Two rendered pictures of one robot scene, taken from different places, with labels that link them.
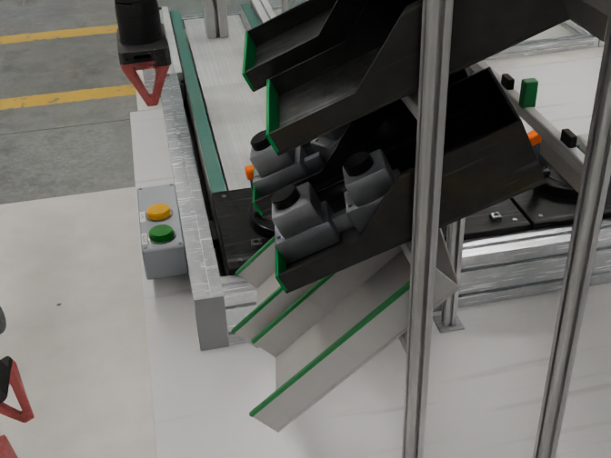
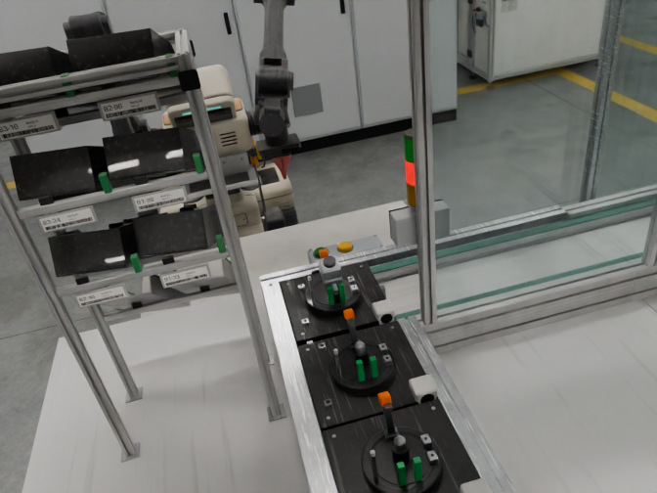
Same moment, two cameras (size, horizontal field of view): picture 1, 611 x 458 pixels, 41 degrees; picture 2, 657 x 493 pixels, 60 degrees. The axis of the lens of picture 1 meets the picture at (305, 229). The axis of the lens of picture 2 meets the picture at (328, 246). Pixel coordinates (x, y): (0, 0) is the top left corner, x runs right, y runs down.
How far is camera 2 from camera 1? 1.63 m
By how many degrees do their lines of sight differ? 74
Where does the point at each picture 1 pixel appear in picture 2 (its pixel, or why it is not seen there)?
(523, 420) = (179, 449)
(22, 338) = (284, 246)
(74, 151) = not seen: outside the picture
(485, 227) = (317, 398)
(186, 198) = (364, 254)
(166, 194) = (370, 246)
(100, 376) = (252, 276)
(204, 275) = (284, 277)
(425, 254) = not seen: hidden behind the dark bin
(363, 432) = (190, 374)
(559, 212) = (339, 451)
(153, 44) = (264, 146)
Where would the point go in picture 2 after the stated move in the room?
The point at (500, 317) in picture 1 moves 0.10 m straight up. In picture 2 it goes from (280, 444) to (271, 413)
